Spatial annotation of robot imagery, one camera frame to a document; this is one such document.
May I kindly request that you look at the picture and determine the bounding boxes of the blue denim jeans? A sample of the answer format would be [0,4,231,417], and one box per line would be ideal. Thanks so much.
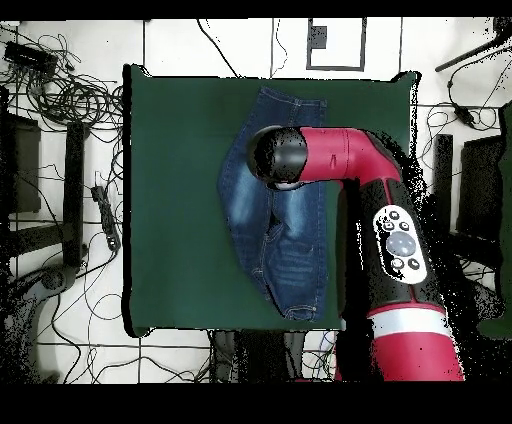
[216,86,330,322]

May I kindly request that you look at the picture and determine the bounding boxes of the dark flat panel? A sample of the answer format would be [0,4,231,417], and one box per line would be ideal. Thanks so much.
[0,112,42,214]
[456,134,506,241]

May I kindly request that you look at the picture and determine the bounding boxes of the dark green table cloth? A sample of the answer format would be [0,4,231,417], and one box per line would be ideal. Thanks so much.
[122,63,419,337]

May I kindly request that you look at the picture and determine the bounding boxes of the black power strip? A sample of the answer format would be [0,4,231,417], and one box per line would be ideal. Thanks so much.
[90,184,122,252]

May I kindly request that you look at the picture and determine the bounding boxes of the small grey square tag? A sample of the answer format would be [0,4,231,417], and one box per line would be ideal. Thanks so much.
[306,24,328,50]

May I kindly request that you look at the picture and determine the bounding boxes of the grey wheeled chair base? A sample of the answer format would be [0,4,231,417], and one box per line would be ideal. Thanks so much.
[459,275,505,321]
[0,265,79,383]

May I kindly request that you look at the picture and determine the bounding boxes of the black power adapter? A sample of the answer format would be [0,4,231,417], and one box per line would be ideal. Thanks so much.
[452,103,476,128]

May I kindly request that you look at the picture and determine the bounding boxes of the green cloth sheet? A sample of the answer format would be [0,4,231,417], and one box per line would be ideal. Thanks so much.
[475,101,512,341]

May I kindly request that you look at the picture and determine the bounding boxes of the black tripod rod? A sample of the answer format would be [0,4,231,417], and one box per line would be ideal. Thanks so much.
[434,17,512,73]

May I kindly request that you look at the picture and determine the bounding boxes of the black electronics box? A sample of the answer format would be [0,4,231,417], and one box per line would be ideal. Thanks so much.
[3,40,60,75]

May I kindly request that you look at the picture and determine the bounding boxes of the grey square floor frame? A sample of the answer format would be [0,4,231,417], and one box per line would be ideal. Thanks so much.
[306,17,367,72]

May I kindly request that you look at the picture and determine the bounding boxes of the black metal stand frame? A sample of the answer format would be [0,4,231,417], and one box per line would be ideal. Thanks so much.
[433,133,501,277]
[0,119,91,269]

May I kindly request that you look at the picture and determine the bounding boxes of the tangled black cable bundle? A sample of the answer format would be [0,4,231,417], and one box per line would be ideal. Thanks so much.
[0,31,125,135]

